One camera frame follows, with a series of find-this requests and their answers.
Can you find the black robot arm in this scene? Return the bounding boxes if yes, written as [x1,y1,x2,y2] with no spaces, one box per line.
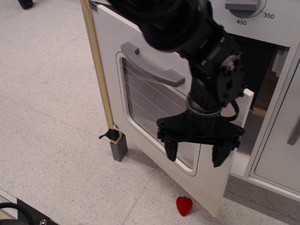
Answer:
[111,0,247,167]

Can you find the white toy kitchen cabinet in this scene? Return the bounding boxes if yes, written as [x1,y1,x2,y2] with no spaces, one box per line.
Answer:
[79,0,300,202]

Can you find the white oven door with window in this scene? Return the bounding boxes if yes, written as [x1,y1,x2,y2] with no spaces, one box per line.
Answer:
[90,3,255,218]

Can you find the grey cabinet foot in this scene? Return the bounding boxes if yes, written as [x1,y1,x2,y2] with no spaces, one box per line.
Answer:
[110,135,128,162]

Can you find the black cable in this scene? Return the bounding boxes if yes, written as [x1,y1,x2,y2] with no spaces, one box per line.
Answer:
[0,202,33,225]

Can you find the aluminium frame rail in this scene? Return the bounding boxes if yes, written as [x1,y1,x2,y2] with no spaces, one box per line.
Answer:
[0,187,18,221]

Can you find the red toy strawberry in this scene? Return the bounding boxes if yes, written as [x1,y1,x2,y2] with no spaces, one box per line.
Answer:
[176,196,193,217]

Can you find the grey right door handle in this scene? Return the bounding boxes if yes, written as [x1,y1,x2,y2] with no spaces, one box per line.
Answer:
[287,118,300,146]

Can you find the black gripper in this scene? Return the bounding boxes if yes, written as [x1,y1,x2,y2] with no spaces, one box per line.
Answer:
[157,111,245,168]

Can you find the grey oven temperature knob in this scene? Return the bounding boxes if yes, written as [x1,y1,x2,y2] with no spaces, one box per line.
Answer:
[225,0,261,18]

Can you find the black caster wheel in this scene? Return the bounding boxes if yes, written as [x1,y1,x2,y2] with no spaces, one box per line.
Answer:
[18,0,33,10]

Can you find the black base plate with screw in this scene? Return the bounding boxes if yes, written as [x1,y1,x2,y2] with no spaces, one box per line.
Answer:
[17,199,59,225]

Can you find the white right cabinet door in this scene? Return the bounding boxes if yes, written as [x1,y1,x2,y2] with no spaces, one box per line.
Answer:
[250,53,300,195]

